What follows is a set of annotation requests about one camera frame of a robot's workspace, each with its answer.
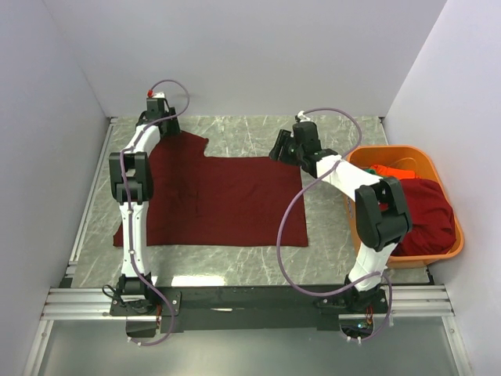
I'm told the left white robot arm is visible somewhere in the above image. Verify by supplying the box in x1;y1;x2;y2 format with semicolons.
109;92;180;315

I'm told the orange plastic basket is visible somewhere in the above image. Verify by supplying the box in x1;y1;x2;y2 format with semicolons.
348;146;463;269

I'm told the dark red t-shirt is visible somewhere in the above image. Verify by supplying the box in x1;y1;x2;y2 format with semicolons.
112;131;310;248

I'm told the red t-shirt in basket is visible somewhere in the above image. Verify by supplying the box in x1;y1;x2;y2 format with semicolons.
392;179;456;257

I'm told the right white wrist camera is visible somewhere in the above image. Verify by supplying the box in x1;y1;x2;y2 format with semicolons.
295;110;311;122

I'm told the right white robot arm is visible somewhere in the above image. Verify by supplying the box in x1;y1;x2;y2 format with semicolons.
269;121;413;313

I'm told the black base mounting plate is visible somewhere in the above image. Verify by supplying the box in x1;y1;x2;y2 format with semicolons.
110;286;389;333

